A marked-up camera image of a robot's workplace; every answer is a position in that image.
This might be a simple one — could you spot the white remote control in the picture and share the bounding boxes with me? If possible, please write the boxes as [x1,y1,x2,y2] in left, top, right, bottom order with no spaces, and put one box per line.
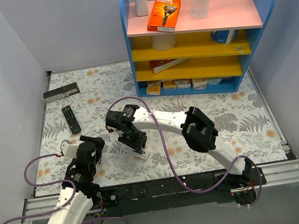
[122,147,150,160]

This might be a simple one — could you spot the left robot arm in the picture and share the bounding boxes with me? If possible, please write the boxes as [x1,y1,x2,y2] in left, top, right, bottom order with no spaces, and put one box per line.
[47,135,105,224]

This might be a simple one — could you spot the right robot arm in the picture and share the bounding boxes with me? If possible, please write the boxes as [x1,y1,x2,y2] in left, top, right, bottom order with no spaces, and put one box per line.
[105,104,253,187]

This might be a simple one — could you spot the black remote control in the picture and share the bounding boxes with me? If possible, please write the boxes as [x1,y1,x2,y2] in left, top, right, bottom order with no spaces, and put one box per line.
[61,105,81,135]

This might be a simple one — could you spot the floral table cloth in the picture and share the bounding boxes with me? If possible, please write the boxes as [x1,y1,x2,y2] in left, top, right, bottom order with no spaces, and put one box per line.
[35,62,286,197]

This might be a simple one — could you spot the black rectangular box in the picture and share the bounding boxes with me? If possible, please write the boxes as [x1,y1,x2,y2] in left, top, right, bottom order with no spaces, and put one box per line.
[43,82,81,103]

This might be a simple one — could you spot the red white book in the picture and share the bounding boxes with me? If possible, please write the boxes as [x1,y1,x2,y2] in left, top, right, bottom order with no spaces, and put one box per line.
[149,58,189,74]

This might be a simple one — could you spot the green soap pack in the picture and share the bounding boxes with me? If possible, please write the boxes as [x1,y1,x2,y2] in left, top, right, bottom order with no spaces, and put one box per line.
[207,77,222,86]

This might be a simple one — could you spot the white cylinder roll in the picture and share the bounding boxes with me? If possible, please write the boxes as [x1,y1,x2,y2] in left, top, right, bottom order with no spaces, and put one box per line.
[151,34,176,51]

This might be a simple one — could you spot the blue yellow pink shelf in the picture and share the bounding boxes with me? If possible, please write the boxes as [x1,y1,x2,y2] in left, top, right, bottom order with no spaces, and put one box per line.
[118,0,276,97]

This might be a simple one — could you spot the orange razor box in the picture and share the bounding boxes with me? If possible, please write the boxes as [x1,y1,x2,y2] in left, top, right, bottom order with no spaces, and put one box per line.
[147,0,181,33]

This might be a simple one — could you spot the blue white cup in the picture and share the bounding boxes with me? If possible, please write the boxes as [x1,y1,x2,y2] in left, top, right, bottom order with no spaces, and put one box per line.
[210,30,238,44]

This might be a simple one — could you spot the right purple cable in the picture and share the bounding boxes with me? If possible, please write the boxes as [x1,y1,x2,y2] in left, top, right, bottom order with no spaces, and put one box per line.
[103,80,265,224]

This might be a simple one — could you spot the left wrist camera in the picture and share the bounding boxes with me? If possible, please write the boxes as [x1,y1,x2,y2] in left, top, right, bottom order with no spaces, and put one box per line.
[60,140,79,159]

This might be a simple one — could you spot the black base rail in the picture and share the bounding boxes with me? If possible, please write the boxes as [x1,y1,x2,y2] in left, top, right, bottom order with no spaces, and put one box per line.
[94,167,267,217]

